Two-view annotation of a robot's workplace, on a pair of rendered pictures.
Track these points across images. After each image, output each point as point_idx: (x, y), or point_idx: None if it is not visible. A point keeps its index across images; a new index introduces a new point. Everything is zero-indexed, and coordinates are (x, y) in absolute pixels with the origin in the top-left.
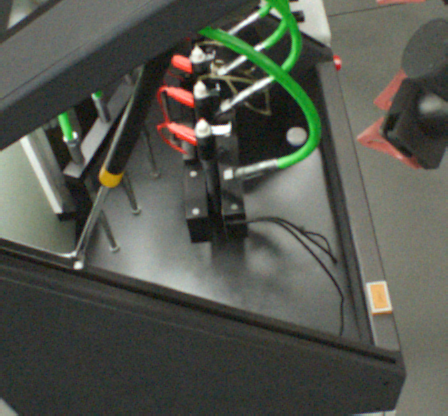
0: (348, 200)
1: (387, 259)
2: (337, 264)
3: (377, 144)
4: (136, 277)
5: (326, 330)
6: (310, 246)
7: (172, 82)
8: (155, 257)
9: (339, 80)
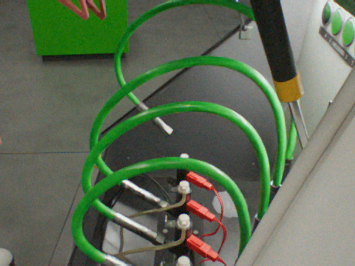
0: None
1: None
2: (100, 231)
3: (98, 10)
4: (218, 46)
5: (122, 198)
6: (114, 246)
7: None
8: (228, 255)
9: None
